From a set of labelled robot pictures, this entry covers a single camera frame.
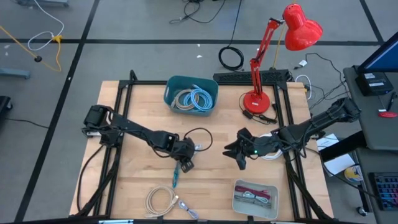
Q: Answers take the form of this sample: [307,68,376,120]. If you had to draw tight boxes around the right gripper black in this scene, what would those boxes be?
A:
[222,126,282,171]

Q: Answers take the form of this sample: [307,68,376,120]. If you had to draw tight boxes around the maroon braided cable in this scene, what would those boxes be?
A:
[234,185,271,200]

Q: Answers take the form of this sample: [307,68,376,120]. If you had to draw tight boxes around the beige cable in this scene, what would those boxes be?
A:
[144,185,180,218]
[170,88,200,112]

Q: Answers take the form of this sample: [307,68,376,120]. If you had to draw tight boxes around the dark grey short cable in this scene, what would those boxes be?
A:
[234,195,272,208]

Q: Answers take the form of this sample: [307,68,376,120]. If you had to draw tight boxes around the teal plastic bin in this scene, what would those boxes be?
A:
[163,75,220,118]

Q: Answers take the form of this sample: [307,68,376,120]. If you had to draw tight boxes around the red desk lamp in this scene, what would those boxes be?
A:
[242,2,324,115]

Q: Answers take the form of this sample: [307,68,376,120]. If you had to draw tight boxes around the grey plastic tray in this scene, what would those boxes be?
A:
[231,178,280,220]

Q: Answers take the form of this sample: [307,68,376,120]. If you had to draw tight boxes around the black perforated panel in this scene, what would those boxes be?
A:
[213,68,292,84]

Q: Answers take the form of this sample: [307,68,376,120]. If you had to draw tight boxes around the white paper sheet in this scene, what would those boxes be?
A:
[323,152,356,177]
[316,133,340,151]

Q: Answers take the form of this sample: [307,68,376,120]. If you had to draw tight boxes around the yellow blue tape roll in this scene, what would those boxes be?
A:
[344,166,364,184]

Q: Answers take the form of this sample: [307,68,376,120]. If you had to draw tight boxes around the dark grey desk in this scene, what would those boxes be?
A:
[354,147,398,224]
[343,65,398,152]

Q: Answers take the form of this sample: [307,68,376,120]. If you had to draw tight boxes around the black small computer box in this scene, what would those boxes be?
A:
[355,72,395,96]

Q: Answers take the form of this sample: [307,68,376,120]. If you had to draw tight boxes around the black keyboard coloured keys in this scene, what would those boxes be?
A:
[369,172,398,212]

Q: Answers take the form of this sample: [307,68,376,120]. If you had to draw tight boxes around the black pen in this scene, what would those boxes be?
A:
[386,91,398,112]

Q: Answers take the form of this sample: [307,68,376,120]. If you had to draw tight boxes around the black computer monitor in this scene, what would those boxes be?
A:
[357,30,398,74]

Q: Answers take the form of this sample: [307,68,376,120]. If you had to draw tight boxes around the grey furniture foot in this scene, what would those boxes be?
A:
[0,67,31,80]

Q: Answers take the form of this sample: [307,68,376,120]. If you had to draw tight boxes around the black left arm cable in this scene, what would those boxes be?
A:
[182,127,214,153]

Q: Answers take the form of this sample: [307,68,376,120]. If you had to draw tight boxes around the black lamp power cord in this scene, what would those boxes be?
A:
[238,91,278,125]

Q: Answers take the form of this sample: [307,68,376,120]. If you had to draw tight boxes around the black aluminium table frame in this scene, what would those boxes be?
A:
[73,70,335,223]

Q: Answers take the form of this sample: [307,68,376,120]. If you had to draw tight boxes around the black coiled floor cable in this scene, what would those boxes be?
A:
[218,0,245,72]

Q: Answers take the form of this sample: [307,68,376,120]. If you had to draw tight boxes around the silver metal bracket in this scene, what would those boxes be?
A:
[98,219,134,224]

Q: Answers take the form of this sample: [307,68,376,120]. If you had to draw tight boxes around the white looped floor cable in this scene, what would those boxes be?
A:
[294,74,313,100]

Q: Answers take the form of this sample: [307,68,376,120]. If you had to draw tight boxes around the thin black floor cable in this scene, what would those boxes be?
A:
[169,0,227,24]

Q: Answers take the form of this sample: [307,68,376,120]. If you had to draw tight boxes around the yellow floor cable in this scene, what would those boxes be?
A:
[0,25,63,73]

